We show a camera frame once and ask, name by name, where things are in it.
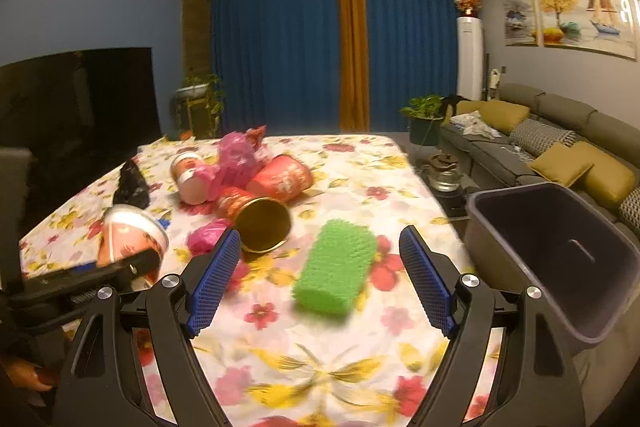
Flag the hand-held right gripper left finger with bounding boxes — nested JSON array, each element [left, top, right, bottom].
[[52, 227, 243, 427]]

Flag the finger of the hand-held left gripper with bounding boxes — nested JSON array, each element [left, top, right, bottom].
[[107, 248, 161, 284]]

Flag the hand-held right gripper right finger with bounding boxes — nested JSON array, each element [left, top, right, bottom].
[[398, 225, 587, 427]]

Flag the red white paper bowl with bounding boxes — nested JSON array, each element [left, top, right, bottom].
[[96, 204, 170, 283]]

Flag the black plastic bag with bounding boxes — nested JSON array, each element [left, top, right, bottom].
[[112, 159, 151, 210]]

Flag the red cup with gold lining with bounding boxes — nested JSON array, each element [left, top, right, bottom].
[[216, 187, 292, 254]]

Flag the green mesh scrub sponge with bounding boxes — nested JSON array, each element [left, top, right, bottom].
[[291, 219, 378, 319]]

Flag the purple plastic bin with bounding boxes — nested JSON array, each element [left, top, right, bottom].
[[466, 182, 640, 342]]

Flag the person's left hand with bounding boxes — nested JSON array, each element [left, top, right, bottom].
[[0, 353, 57, 393]]

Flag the small pink plastic bag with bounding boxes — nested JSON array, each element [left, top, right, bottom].
[[186, 218, 232, 256]]

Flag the dark coffee table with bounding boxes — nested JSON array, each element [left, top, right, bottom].
[[415, 142, 481, 228]]

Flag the small red white paper cup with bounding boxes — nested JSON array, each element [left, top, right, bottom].
[[170, 152, 216, 204]]

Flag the glass teapot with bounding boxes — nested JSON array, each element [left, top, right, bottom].
[[429, 152, 463, 192]]

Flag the large red paper cup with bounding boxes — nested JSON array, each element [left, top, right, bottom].
[[246, 154, 315, 210]]

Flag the large pink plastic bag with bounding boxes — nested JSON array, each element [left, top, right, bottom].
[[202, 132, 273, 202]]

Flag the grey sofa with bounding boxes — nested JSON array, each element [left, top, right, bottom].
[[440, 83, 640, 248]]

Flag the red snack wrapper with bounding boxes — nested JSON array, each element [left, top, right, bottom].
[[243, 125, 268, 152]]

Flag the yellow wooden plant stand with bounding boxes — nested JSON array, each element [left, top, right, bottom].
[[175, 97, 221, 140]]

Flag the black flat television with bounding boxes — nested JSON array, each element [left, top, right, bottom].
[[0, 48, 162, 228]]

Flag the plant in green pot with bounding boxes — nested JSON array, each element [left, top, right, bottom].
[[400, 94, 446, 145]]

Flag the white clothes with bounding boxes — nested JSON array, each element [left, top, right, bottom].
[[450, 111, 502, 138]]

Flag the square yellow cushion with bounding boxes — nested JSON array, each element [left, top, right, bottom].
[[529, 142, 595, 188]]

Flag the trailing plant in white pot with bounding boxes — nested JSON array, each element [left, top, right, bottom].
[[175, 74, 226, 132]]

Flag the long yellow cushion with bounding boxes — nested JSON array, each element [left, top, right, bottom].
[[456, 99, 531, 135]]

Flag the black garment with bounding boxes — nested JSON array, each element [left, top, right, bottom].
[[440, 94, 468, 118]]

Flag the patterned grey cushion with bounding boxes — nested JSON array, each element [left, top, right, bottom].
[[617, 187, 640, 233], [509, 118, 577, 158]]

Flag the large yellow cushion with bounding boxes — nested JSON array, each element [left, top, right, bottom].
[[570, 141, 637, 210]]

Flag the white handheld vacuum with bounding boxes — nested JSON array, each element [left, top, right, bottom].
[[486, 67, 503, 102]]

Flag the brown wooden door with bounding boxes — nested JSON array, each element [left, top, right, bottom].
[[182, 0, 216, 82]]

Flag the white standing air conditioner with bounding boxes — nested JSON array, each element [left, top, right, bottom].
[[456, 17, 487, 102]]

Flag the blue curtain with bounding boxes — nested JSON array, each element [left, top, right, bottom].
[[212, 0, 346, 138], [364, 0, 473, 132]]

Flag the orange curtain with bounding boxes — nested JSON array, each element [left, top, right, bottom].
[[335, 0, 371, 132]]

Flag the small landscape painting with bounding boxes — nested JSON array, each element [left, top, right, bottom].
[[500, 0, 540, 48]]

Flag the tree and sailboat painting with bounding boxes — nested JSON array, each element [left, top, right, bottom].
[[535, 0, 631, 58]]

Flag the painting with light reflection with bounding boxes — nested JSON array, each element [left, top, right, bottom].
[[622, 0, 640, 60]]

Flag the white cable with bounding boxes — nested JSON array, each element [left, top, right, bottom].
[[505, 144, 536, 162]]

